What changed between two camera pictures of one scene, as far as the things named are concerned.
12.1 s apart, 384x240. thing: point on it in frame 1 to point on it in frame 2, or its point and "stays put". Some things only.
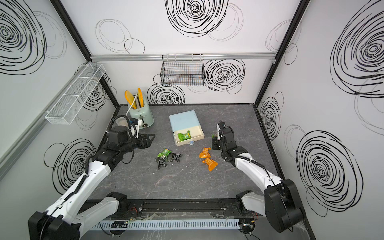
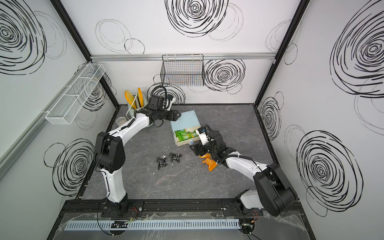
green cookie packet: x=164 y=154 to x=184 y=133
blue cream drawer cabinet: x=182 y=122 stays put
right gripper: x=214 y=143 to x=198 y=147
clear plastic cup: x=121 y=121 stays put
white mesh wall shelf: x=65 y=109 stays put
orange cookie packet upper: x=205 y=154 stays put
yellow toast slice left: x=130 y=98 stays put
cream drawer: x=196 y=133 stays put
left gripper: x=147 y=143 to x=173 y=116
